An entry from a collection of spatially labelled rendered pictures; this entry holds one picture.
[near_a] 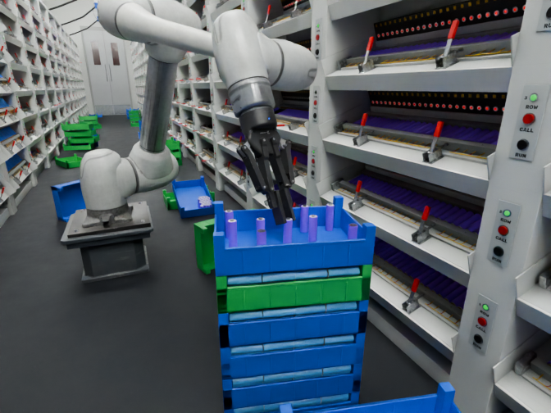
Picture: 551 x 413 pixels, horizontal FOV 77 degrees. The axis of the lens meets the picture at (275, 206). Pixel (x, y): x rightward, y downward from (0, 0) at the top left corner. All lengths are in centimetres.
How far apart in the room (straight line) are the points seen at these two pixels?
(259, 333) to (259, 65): 53
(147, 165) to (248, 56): 87
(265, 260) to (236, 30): 45
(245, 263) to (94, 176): 94
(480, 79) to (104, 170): 122
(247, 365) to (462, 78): 72
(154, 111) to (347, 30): 73
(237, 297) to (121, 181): 93
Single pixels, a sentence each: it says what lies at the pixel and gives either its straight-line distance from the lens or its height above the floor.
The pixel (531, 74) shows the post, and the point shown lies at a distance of 74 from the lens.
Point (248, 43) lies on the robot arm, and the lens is 76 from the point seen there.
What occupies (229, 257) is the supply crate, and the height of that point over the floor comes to 44.
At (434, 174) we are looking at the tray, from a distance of 86.
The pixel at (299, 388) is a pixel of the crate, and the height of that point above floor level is 11.
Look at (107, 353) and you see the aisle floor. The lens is 119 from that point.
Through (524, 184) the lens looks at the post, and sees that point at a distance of 74.
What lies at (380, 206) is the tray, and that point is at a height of 38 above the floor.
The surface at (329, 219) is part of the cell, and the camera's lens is 82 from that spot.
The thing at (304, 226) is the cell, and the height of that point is 42.
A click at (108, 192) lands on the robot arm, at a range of 148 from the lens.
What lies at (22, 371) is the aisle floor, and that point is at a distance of 124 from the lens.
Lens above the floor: 72
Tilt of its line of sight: 19 degrees down
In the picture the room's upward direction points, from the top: straight up
